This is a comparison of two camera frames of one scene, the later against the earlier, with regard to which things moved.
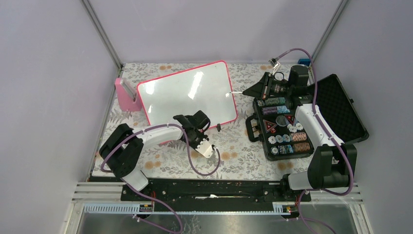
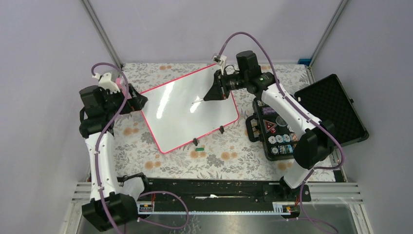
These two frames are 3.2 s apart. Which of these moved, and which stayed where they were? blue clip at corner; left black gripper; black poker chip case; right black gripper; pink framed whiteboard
Moved: left black gripper; pink framed whiteboard; right black gripper
Stayed: black poker chip case; blue clip at corner
